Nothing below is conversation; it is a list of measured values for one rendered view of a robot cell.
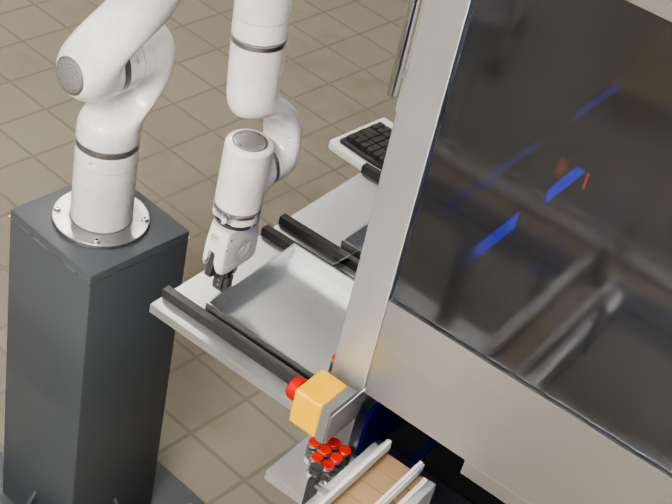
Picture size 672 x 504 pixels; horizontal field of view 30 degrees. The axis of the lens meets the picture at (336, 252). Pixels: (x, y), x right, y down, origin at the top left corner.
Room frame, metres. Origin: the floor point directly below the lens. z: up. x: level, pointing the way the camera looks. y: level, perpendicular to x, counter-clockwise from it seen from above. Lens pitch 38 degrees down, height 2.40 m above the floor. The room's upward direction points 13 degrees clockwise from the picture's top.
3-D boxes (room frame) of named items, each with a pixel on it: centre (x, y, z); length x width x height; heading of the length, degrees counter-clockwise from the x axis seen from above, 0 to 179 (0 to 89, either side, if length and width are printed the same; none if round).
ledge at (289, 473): (1.39, -0.06, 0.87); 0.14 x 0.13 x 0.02; 61
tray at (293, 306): (1.73, -0.01, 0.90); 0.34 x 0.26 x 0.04; 62
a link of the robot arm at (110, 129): (1.95, 0.45, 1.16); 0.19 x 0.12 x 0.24; 148
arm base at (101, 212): (1.93, 0.46, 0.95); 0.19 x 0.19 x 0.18
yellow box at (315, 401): (1.43, -0.03, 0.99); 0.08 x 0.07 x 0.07; 61
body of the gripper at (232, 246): (1.76, 0.19, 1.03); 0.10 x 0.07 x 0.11; 151
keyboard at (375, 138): (2.42, -0.15, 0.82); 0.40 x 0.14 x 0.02; 54
